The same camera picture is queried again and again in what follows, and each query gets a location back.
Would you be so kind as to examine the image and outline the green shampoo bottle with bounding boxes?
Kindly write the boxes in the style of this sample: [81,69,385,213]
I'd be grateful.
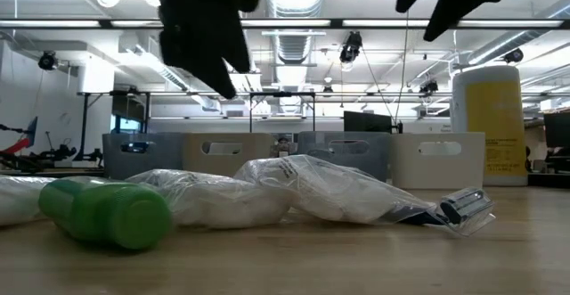
[37,176,174,251]

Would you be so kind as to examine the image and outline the bagged white cotton pads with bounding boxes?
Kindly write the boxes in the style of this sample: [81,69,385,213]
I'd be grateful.
[0,175,58,227]
[232,153,441,226]
[126,168,296,231]

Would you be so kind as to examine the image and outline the thin hanging cable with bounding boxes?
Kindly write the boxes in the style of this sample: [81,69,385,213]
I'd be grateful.
[393,11,410,125]

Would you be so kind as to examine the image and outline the pale grey plastic bin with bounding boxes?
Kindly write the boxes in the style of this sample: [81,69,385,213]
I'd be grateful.
[181,132,276,179]

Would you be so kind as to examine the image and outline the dark plastic bin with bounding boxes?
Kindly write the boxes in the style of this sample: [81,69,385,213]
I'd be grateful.
[297,130,394,184]

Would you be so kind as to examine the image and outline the black ceiling camera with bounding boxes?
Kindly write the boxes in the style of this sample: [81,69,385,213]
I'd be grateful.
[418,78,440,96]
[37,50,60,72]
[503,46,525,65]

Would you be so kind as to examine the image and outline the black background station frame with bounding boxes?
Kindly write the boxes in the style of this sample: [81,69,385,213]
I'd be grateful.
[76,89,318,163]

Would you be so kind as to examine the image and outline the blue-handled disposable razor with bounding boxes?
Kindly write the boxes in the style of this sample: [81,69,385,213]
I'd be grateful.
[399,186,497,238]

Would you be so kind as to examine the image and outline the black overhead camera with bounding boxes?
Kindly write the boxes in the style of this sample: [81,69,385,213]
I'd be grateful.
[338,30,364,65]

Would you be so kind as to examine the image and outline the white plastic bin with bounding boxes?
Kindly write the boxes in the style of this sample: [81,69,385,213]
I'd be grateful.
[389,131,487,191]

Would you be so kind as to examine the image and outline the black computer monitor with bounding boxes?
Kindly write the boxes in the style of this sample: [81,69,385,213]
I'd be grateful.
[542,111,570,150]
[343,110,404,135]

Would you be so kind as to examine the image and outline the yellow wipes canister white lid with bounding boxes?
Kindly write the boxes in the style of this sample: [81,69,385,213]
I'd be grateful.
[450,64,530,187]

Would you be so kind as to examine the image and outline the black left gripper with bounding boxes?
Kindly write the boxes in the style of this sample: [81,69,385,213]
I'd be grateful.
[142,0,280,101]

